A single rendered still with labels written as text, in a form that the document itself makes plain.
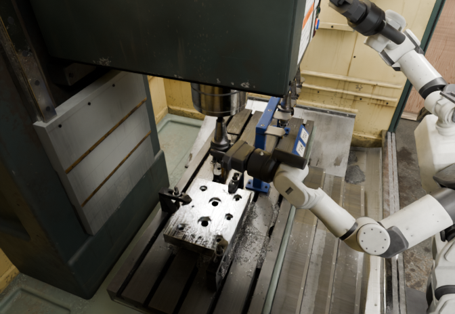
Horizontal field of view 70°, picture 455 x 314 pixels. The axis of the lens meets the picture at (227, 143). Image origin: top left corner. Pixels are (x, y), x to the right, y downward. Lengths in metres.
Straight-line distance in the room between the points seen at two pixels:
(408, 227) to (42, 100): 1.01
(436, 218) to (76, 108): 1.04
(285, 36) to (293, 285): 0.97
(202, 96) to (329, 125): 1.26
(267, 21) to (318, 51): 1.24
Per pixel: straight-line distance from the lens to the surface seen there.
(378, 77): 1.93
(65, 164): 1.10
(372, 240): 0.93
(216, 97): 0.83
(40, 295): 1.67
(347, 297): 1.41
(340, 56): 1.89
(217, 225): 1.18
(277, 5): 0.65
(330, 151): 1.92
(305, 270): 1.39
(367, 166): 2.03
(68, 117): 1.07
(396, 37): 1.16
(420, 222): 0.96
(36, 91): 1.00
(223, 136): 0.98
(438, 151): 1.10
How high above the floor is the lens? 1.93
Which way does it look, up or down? 38 degrees down
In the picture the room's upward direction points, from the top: 1 degrees counter-clockwise
